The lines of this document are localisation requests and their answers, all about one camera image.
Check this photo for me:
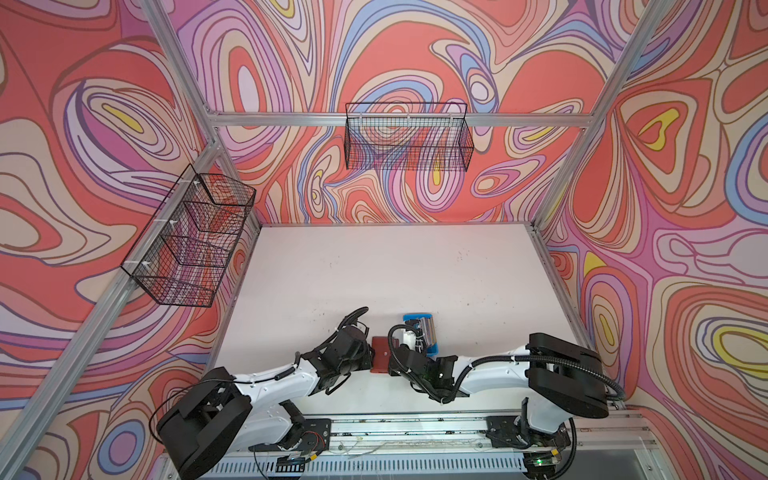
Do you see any red leather card holder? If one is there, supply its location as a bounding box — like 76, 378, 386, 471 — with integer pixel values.
370, 336, 391, 374

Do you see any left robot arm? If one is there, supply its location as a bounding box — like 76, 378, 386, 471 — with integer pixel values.
153, 306, 374, 479

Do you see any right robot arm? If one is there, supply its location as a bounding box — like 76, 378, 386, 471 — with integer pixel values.
387, 323, 627, 450

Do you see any dark credit card stack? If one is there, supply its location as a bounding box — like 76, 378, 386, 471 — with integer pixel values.
418, 316, 439, 356

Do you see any blue plastic card tray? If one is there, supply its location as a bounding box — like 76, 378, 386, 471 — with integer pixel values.
402, 313, 439, 358

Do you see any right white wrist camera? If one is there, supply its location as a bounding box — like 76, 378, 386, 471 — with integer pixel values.
402, 320, 424, 353

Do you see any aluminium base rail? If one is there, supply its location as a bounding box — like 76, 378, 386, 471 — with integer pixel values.
197, 407, 675, 479

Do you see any black wire basket left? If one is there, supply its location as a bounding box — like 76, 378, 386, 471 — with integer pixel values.
120, 165, 255, 308

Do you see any black wire basket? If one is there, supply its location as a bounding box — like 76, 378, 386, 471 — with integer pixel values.
120, 165, 255, 308
344, 101, 475, 172

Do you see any black wire basket back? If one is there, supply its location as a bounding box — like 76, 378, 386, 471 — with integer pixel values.
344, 101, 475, 172

